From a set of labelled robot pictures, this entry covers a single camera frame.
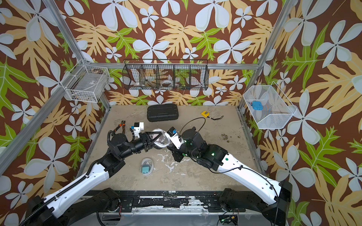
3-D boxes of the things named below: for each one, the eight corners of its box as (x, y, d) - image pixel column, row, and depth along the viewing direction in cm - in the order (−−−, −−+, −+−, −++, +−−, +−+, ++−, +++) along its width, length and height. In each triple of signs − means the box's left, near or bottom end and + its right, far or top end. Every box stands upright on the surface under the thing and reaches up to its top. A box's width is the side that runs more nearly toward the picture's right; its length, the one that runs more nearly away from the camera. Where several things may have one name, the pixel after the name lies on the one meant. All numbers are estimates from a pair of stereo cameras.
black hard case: (146, 122, 112) (145, 117, 107) (149, 108, 121) (148, 103, 117) (178, 122, 112) (178, 117, 107) (178, 108, 121) (178, 103, 117)
